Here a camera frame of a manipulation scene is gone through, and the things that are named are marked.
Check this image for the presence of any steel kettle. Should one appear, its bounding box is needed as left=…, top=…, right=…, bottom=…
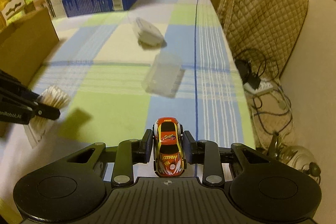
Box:
left=266, top=131, right=321, bottom=185

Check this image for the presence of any brown cardboard box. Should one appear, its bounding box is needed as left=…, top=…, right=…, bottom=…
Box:
left=0, top=7, right=60, bottom=138

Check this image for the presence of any green tissue packs box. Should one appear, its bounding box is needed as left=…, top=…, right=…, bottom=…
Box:
left=1, top=0, right=39, bottom=21

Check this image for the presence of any black charger with cables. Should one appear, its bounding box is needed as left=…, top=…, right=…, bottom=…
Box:
left=233, top=48, right=295, bottom=140

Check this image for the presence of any cotton swabs bag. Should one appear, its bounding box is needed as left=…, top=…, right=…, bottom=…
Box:
left=23, top=85, right=71, bottom=148

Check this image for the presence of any white power strip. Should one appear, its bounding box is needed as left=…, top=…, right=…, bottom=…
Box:
left=243, top=81, right=274, bottom=96

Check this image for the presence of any quilted beige chair cover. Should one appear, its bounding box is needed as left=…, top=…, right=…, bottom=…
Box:
left=217, top=0, right=309, bottom=80

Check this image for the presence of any clear plastic container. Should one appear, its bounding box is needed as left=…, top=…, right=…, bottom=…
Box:
left=141, top=52, right=185, bottom=98

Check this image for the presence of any red toy car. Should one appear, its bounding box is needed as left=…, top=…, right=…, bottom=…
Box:
left=153, top=117, right=186, bottom=177

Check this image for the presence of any white box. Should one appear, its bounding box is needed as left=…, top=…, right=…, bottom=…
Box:
left=33, top=0, right=67, bottom=19

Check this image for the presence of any plaid bed sheet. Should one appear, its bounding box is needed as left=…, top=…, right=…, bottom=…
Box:
left=0, top=0, right=257, bottom=214

